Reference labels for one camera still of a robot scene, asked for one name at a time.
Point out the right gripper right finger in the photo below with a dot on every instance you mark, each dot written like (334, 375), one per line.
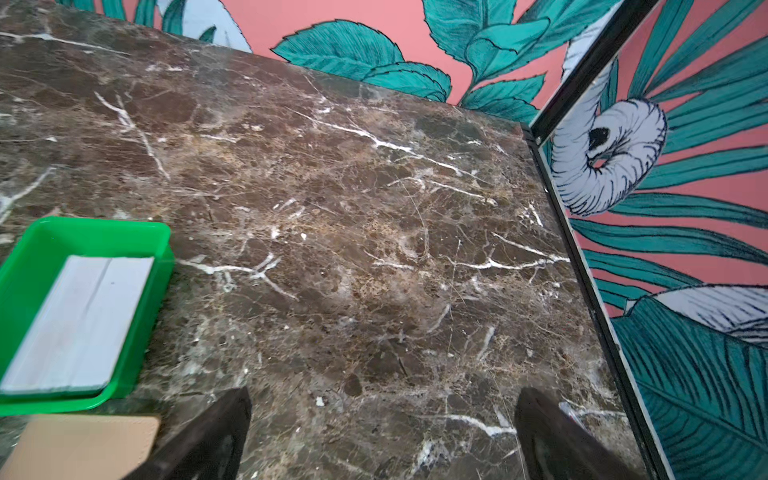
(554, 446)

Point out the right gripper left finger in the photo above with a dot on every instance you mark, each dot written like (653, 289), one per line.
(209, 447)

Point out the pink leather card holder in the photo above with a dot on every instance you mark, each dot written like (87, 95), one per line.
(70, 446)

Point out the green plastic tray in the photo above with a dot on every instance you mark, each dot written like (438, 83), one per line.
(30, 271)

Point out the white red credit card stack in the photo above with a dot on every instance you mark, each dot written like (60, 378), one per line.
(77, 336)

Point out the right black frame post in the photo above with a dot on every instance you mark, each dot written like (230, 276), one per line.
(586, 57)

